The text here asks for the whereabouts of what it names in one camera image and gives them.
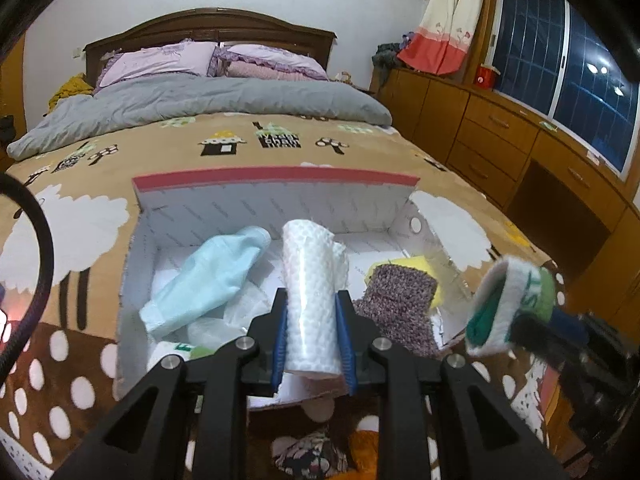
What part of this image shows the brown knit sock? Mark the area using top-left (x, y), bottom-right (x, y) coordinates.
top-left (352, 263), bottom-right (439, 358)

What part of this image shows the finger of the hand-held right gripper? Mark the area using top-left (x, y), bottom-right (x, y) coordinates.
top-left (550, 309), bottom-right (591, 343)
top-left (510, 320), bottom-right (563, 361)

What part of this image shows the red cardboard shoe box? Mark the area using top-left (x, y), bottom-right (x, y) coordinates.
top-left (112, 169), bottom-right (471, 411)

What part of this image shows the orange fabric flower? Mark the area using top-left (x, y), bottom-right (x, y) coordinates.
top-left (347, 429), bottom-right (383, 473)

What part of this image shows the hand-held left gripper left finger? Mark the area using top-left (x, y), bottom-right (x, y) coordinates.
top-left (50, 287), bottom-right (289, 480)

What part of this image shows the green and white sock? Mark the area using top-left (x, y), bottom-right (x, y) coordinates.
top-left (464, 255), bottom-right (557, 358)

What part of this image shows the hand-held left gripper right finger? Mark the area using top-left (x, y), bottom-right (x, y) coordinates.
top-left (334, 289), bottom-right (568, 480)

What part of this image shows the black cable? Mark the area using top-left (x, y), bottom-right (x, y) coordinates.
top-left (0, 172), bottom-right (55, 386)

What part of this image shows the clear plastic bag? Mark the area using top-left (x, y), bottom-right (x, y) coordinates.
top-left (185, 280), bottom-right (281, 356)

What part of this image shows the yellow cloth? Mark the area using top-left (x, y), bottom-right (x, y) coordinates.
top-left (47, 74), bottom-right (96, 113)

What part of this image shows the dark clothes pile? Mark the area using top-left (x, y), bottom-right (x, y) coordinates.
top-left (372, 32), bottom-right (416, 86)

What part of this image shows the red mug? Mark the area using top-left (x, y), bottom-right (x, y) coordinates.
top-left (475, 63), bottom-right (501, 91)

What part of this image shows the cream and red curtain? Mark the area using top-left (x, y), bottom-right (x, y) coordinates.
top-left (397, 0), bottom-right (488, 75)

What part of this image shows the yellow sponge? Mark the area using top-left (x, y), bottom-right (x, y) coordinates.
top-left (365, 254), bottom-right (443, 311)

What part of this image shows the window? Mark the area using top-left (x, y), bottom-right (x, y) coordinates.
top-left (492, 0), bottom-right (640, 181)

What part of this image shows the pink pillow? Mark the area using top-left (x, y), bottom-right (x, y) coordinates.
top-left (227, 60), bottom-right (321, 82)

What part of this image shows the wooden wardrobe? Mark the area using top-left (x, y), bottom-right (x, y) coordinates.
top-left (0, 30), bottom-right (27, 136)

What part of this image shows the wooden drawer cabinet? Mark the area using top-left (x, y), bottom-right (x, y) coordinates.
top-left (370, 67), bottom-right (640, 321)

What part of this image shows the grey duvet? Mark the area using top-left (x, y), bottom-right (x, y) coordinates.
top-left (7, 76), bottom-right (393, 161)

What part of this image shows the light blue sock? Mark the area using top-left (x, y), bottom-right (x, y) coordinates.
top-left (139, 225), bottom-right (272, 337)

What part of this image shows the dark wooden headboard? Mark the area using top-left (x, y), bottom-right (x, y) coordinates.
top-left (82, 7), bottom-right (337, 81)

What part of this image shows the white sock with green print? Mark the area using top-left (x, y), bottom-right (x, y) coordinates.
top-left (147, 341), bottom-right (211, 368)

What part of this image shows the brown printed blanket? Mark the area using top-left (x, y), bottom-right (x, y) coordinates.
top-left (0, 110), bottom-right (571, 480)

